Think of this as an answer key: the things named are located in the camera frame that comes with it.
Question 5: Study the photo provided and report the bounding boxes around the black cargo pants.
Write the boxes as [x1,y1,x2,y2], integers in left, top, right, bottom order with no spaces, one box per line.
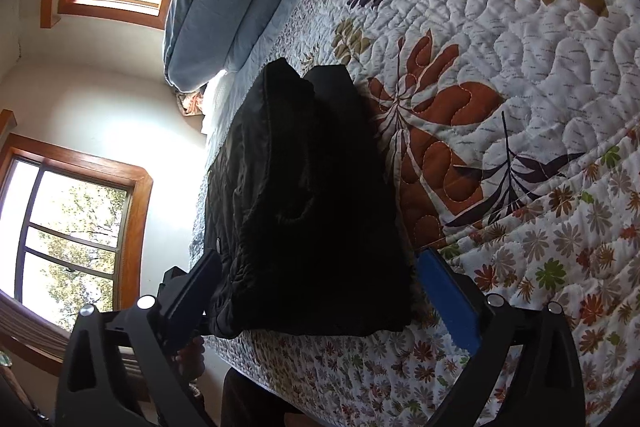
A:
[204,59,416,339]

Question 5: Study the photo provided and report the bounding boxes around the left hand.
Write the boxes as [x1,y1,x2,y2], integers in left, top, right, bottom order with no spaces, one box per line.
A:
[174,336,205,381]

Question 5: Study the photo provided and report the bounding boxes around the wooden framed side window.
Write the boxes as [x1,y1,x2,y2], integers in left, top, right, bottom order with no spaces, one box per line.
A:
[1,109,153,376]

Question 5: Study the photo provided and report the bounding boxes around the folded light blue duvet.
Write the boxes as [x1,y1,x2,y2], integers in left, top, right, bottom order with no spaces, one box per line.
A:
[163,0,252,93]

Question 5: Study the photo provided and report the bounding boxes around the light blue pillow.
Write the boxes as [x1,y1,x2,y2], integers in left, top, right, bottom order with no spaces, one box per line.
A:
[224,0,314,73]

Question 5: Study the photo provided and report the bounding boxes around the floral quilted bedspread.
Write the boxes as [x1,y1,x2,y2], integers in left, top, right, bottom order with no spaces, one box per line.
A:
[203,0,639,426]

